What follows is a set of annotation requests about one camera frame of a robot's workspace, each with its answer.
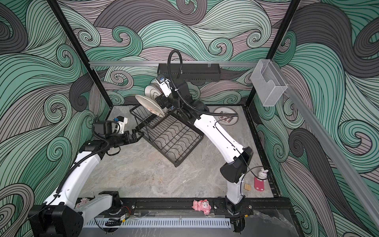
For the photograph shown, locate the white rabbit pink stand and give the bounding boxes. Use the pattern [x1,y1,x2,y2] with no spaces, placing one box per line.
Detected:
[254,168,268,192]

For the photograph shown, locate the aluminium rail right wall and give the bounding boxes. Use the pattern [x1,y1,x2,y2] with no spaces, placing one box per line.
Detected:
[272,62,379,227]

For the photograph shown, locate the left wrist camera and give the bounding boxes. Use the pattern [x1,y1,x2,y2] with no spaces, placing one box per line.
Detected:
[114,116,128,134]

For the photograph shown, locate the aluminium rail wall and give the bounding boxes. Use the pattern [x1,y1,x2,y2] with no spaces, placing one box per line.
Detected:
[272,62,379,227]
[89,60,258,68]

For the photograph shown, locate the black perforated wall shelf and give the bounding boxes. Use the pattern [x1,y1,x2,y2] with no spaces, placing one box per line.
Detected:
[171,63,221,83]

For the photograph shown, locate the black wire dish rack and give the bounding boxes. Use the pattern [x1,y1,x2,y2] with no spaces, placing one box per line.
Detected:
[130,105,204,167]

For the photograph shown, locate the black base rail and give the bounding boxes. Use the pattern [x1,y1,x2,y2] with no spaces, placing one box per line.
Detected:
[76,197,294,216]

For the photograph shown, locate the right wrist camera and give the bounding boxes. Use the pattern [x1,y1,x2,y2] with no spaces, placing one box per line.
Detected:
[157,74,172,97]

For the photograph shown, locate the cream cartoon plate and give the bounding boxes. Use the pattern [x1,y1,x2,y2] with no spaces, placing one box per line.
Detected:
[135,95,165,118]

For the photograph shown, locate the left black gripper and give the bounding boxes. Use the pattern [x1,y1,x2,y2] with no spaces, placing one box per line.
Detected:
[107,129,144,149]

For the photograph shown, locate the pink plush toy left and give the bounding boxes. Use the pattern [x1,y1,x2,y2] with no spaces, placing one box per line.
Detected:
[76,197,90,209]

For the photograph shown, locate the pink plush toy centre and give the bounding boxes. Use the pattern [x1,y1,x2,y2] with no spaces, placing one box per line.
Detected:
[192,199,211,215]

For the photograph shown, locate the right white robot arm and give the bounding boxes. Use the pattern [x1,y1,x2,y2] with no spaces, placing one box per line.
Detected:
[157,49,253,215]

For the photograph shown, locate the aluminium rail back wall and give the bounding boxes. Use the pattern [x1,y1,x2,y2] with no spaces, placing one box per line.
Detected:
[89,60,258,68]

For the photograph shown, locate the red patterned white plate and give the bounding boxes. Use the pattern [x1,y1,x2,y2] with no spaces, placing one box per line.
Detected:
[213,107,238,126]

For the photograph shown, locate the clear acrylic wall holder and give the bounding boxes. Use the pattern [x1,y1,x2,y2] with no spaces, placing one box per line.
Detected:
[250,59,288,107]

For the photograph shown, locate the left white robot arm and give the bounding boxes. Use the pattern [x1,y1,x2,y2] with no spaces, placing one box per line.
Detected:
[27,116,144,237]

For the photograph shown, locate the pink plush toy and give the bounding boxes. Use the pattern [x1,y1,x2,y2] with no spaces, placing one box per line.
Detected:
[192,199,211,215]
[76,197,90,209]

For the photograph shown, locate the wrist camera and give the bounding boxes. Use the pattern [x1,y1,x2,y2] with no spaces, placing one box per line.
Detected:
[157,74,172,97]
[114,116,128,134]

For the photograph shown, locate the white slotted cable duct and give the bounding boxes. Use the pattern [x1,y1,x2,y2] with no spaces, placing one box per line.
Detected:
[84,217,232,229]

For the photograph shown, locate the black rimmed white plate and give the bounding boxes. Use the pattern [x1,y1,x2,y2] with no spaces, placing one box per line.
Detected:
[145,84,163,99]

